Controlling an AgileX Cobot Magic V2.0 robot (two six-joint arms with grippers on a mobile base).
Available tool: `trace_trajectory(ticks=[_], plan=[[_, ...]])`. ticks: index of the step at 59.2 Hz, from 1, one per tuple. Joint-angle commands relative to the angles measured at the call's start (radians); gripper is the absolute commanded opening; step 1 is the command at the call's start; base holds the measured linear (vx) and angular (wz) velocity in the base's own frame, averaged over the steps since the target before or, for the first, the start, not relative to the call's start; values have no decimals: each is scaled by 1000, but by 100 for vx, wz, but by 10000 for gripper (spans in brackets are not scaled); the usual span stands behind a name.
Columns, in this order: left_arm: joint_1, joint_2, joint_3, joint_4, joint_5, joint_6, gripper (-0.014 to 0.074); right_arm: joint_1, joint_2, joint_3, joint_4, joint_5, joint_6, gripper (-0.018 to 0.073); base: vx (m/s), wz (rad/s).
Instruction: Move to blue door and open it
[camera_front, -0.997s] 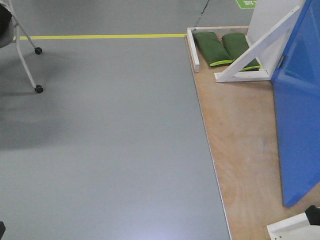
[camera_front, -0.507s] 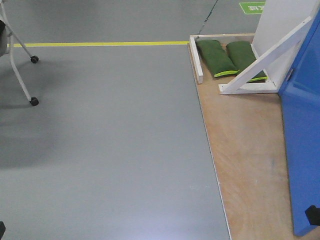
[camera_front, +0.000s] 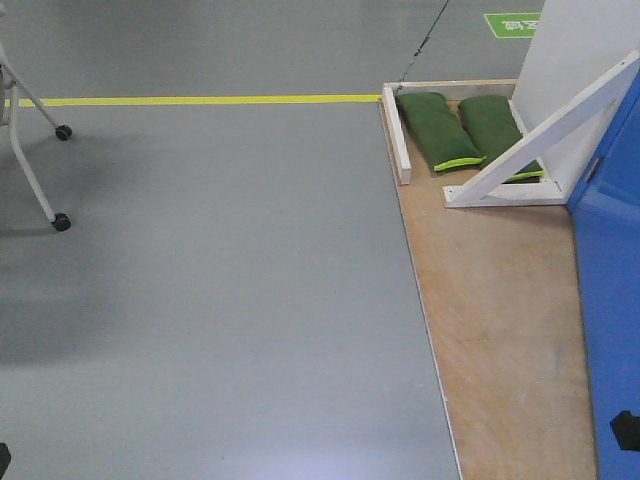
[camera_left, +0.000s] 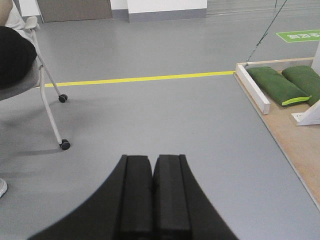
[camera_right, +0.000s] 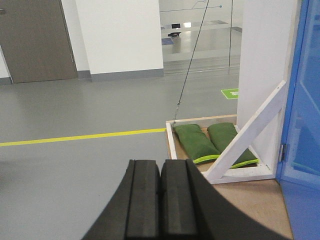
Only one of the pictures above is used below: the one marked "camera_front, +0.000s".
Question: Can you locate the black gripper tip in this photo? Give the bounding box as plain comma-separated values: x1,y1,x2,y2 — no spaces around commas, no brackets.
610,410,640,451
0,443,11,473

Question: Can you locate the blue door platform plywood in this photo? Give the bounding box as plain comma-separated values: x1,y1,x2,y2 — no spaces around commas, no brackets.
398,131,597,479

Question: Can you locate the blue door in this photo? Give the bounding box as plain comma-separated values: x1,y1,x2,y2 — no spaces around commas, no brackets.
569,93,639,479

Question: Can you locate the white triangular brace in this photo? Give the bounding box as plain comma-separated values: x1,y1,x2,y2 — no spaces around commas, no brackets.
443,48,639,208

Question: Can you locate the left green sandbag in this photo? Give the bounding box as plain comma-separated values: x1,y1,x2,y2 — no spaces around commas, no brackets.
396,92,485,173

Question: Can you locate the green sandbag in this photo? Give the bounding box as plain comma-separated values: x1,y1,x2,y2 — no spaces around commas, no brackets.
458,95,523,169
396,92,485,173

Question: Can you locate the right green sandbag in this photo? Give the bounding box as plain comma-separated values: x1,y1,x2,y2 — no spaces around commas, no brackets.
458,95,523,169

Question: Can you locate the yellow floor tape line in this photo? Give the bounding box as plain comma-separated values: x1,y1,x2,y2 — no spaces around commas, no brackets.
4,93,382,108

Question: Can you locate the grey rolling office chair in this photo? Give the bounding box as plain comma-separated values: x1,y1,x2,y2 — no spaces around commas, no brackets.
0,43,73,232

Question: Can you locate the green floor sign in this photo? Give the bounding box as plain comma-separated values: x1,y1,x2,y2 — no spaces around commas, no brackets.
484,12,541,40

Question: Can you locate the white side rail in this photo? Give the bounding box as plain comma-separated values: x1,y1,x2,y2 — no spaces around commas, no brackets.
381,84,412,186

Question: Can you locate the white door frame panel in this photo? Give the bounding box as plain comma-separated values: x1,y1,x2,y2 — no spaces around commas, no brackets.
512,0,639,198

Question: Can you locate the white back rail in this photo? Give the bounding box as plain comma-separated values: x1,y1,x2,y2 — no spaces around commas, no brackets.
383,79,518,101

